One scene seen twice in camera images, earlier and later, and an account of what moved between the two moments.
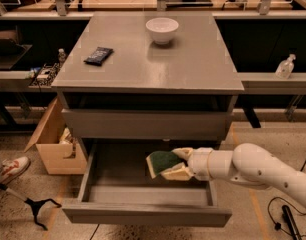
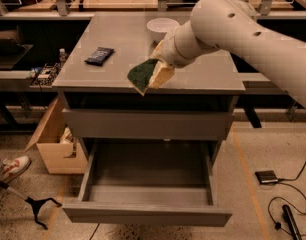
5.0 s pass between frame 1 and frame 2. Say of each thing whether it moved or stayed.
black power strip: stayed
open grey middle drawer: stayed
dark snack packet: stayed
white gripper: moved
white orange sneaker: stayed
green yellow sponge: moved
